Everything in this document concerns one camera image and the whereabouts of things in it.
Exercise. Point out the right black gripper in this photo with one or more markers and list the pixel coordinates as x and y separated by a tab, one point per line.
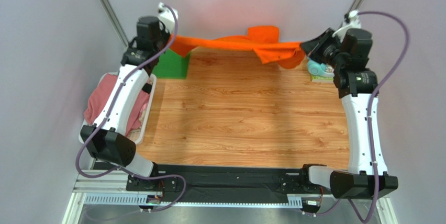
314	46

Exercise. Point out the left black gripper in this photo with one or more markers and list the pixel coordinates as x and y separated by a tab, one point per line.
165	31

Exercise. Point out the orange t shirt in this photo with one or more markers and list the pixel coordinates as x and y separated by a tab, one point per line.
264	41

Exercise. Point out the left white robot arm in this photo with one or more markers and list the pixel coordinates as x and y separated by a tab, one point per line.
105	139

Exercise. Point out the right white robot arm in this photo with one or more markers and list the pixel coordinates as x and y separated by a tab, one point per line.
367	174

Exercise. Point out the colourful book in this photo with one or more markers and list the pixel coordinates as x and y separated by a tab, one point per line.
321	79

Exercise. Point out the green cutting mat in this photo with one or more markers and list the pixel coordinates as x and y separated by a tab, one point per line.
172	66

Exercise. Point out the black t shirt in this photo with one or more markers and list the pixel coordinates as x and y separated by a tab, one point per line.
147	87

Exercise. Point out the pink t shirt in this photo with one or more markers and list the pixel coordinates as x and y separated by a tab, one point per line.
98	107

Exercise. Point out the white plastic basket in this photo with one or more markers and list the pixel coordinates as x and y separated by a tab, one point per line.
144	102

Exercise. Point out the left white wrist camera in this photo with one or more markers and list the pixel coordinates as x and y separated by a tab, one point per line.
167	14

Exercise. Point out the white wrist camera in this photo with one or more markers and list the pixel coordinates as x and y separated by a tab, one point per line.
167	14
351	21

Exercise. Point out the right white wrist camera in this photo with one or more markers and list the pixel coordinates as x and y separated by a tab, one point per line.
351	21

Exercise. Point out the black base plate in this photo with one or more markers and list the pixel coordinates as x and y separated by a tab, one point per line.
224	184

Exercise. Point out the aluminium frame rail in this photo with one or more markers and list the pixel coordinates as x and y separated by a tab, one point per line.
98	197

